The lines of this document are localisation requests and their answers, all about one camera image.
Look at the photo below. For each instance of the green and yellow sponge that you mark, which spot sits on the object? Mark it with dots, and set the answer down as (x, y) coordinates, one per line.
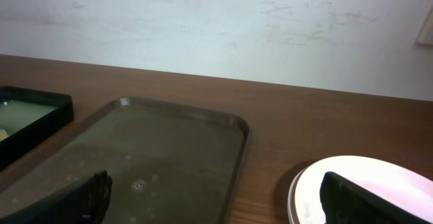
(3, 134)

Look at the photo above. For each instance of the brown serving tray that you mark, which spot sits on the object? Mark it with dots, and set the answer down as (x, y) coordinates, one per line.
(169, 163)

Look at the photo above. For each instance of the white plate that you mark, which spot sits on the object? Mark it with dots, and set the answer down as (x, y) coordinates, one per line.
(402, 187)

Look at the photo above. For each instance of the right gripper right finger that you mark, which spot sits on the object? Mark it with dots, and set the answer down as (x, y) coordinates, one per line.
(345, 202)

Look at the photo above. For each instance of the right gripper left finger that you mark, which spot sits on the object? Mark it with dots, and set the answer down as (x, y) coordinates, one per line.
(84, 201)

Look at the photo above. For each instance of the green water tray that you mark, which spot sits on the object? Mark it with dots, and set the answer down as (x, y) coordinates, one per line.
(30, 117)

